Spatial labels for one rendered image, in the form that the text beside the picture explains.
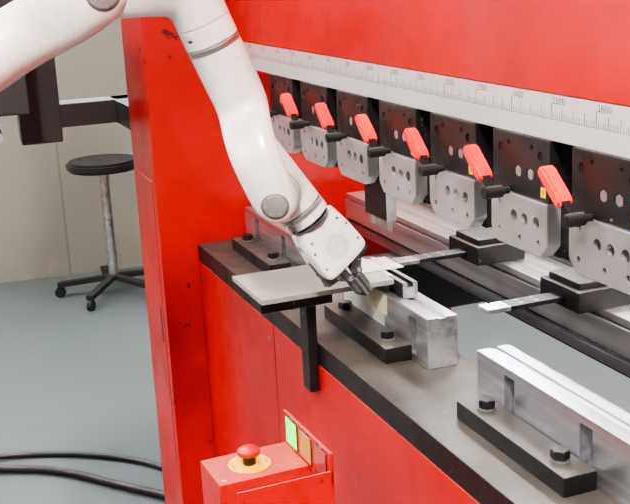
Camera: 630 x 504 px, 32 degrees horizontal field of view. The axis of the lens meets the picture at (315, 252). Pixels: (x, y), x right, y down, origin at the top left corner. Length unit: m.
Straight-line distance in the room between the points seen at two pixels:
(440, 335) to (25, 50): 0.85
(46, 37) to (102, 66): 4.21
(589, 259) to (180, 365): 1.74
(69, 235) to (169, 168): 3.20
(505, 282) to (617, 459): 0.77
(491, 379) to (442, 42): 0.53
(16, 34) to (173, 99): 1.18
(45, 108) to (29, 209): 2.69
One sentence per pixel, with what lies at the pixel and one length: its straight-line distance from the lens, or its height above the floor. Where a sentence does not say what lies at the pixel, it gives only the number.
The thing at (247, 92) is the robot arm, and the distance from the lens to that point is 1.81.
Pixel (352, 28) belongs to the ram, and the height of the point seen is 1.46.
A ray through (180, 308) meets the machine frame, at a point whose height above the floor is 0.71.
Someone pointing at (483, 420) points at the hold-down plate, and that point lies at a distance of 1.69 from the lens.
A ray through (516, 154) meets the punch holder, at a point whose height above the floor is 1.31.
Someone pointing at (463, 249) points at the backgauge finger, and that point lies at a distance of 2.23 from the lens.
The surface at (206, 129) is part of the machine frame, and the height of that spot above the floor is 1.17.
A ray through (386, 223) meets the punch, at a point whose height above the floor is 1.09.
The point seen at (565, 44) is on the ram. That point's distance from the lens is 1.46.
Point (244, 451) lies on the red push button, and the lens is 1.84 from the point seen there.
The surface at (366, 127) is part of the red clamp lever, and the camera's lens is 1.96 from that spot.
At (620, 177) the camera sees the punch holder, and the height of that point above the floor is 1.32.
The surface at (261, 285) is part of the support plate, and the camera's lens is 2.07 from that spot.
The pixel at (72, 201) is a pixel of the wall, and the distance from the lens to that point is 5.98.
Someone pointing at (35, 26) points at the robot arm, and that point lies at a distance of 1.69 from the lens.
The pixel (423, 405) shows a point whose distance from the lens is 1.82.
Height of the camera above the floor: 1.59
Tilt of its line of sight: 15 degrees down
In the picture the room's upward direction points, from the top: 3 degrees counter-clockwise
